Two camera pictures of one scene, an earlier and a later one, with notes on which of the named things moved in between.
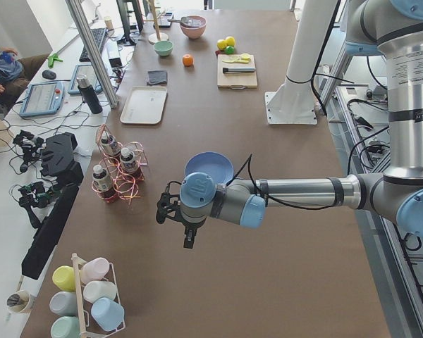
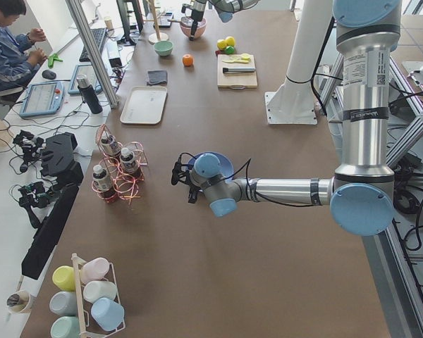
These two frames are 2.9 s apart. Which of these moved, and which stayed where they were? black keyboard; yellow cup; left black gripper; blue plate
Moved: left black gripper
Stayed: black keyboard; yellow cup; blue plate
